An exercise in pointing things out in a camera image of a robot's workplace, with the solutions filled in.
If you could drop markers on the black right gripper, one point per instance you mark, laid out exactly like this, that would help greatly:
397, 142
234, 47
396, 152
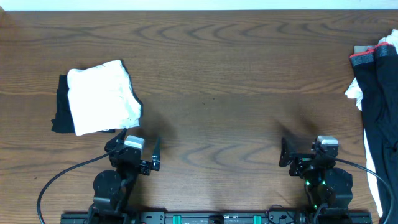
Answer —
302, 160

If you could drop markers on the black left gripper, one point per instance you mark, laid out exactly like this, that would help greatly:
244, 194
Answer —
145, 170

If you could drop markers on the black leggings with red waistband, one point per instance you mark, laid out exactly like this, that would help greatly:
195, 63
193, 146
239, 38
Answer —
376, 73

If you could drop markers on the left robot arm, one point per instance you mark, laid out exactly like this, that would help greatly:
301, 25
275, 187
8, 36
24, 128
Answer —
113, 188

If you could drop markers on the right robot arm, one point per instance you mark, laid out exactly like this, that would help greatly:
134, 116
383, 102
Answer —
328, 188

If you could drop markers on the folded white garment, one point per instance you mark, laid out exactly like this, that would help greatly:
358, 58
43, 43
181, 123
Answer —
99, 98

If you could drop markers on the folded black garment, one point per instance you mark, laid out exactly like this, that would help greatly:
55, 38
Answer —
63, 109

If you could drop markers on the crumpled white shirt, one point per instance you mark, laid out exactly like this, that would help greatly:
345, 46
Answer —
354, 92

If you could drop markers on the grey cloth piece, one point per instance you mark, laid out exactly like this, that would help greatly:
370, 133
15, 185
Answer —
361, 49

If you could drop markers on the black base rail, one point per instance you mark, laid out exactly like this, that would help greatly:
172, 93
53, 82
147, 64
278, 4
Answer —
272, 216

